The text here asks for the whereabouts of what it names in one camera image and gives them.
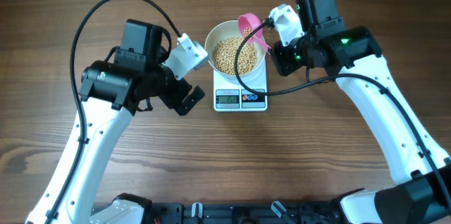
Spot pink plastic scoop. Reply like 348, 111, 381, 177
237, 13, 270, 53

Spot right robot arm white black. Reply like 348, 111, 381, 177
268, 0, 450, 223

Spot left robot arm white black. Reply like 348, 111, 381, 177
27, 19, 209, 223

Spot white digital kitchen scale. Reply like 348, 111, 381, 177
213, 61, 268, 112

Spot soybeans in bowl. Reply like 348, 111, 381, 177
213, 37, 257, 75

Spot soybeans in scoop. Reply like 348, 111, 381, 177
243, 27, 254, 41

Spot white bowl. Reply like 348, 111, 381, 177
204, 20, 266, 84

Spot black aluminium frame rail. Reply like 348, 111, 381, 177
91, 201, 342, 224

